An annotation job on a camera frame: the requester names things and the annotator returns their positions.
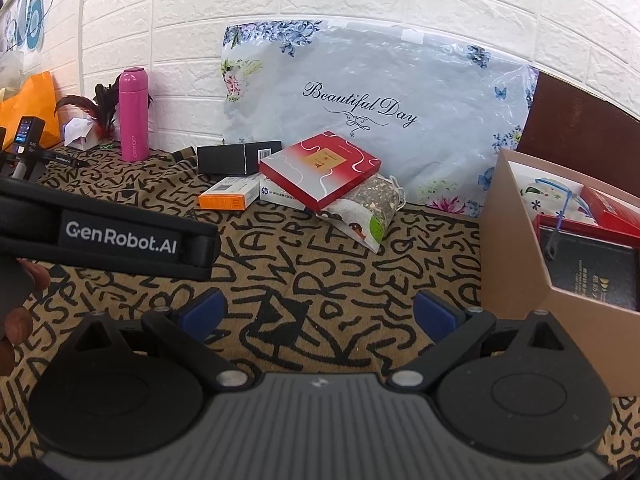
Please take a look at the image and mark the black notebook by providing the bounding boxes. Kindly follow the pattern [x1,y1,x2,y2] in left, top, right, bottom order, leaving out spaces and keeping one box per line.
[539,227,640,311]

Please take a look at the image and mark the dark red feathers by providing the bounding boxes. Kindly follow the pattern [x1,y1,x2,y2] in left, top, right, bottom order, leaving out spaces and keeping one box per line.
[54,81,121,143]

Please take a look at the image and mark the black rectangular box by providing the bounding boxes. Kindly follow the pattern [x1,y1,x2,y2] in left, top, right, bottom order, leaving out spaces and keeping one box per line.
[196,141,283,177]

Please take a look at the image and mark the red box tray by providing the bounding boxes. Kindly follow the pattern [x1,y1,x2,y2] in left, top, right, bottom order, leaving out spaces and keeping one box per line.
[531,212,640,248]

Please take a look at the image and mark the tan cardboard box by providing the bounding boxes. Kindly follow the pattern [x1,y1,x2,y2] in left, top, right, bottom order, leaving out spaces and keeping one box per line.
[478,149,640,398]

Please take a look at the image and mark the floral print plastic bag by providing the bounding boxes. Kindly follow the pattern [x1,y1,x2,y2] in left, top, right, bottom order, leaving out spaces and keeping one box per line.
[220,20,538,218]

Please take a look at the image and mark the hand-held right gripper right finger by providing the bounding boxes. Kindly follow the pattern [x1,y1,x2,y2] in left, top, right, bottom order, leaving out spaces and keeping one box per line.
[390,289,574,393]

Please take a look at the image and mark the white snowman print cloth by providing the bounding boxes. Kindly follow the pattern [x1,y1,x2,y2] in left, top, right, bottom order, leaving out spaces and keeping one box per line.
[517,170,588,221]

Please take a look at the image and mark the orange and white box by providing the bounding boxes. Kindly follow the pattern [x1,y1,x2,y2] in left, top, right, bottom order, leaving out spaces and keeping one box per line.
[198,178,261,211]

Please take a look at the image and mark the pink insulated bottle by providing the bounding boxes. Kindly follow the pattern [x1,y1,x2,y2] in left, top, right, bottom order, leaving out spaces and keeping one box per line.
[118,67,150,162]

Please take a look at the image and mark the white printed carton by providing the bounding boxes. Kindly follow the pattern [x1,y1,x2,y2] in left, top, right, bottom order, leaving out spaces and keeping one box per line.
[257,183,313,212]

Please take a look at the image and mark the small white paper box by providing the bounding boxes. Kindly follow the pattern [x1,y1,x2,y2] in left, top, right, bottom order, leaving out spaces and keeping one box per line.
[62,116,98,151]

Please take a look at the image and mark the dark brown board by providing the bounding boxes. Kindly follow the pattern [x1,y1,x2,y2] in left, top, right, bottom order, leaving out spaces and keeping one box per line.
[515,71,640,171]

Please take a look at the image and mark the person's left hand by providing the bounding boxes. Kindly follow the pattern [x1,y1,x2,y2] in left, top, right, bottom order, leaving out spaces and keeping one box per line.
[0,259,52,377]

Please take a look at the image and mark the orange bag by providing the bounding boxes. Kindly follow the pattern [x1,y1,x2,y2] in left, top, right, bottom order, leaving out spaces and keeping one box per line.
[0,71,62,151]

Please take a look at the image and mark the plain red box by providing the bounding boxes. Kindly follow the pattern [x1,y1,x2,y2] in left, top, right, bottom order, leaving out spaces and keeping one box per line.
[580,185,640,238]

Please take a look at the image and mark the herb sachet bag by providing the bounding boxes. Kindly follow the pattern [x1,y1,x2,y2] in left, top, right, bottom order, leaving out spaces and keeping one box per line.
[316,174,405,255]

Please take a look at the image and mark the wall poster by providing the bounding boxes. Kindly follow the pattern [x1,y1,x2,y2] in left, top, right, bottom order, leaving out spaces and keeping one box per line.
[0,0,66,61]

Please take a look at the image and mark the letter print tablecloth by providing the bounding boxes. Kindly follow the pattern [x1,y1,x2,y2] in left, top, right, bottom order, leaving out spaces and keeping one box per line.
[0,142,640,480]

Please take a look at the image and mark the red and grey gift box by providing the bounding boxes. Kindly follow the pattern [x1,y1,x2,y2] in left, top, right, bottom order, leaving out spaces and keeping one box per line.
[258,131,383,214]

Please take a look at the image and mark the black device with screen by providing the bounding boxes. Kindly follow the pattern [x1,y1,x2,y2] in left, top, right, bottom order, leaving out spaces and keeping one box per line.
[12,116,47,161]

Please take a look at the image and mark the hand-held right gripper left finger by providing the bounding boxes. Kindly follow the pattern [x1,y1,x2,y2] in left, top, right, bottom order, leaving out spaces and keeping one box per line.
[69,289,254,392]

